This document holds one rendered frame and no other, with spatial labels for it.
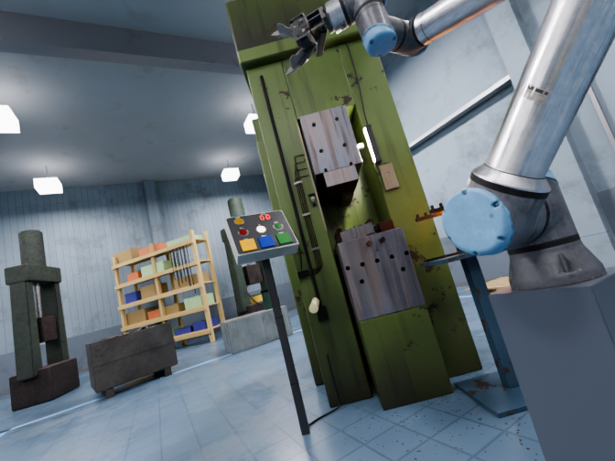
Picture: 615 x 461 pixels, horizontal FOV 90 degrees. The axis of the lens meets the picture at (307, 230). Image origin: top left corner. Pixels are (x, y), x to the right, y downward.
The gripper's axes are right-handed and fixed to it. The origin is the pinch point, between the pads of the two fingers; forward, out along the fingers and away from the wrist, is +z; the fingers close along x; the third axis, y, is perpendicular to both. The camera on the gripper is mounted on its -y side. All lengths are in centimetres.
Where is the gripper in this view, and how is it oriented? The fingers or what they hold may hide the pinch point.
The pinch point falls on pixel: (278, 56)
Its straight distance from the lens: 122.1
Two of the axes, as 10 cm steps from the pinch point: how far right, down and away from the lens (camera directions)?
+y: -3.5, 0.5, -9.3
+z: -8.8, 3.3, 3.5
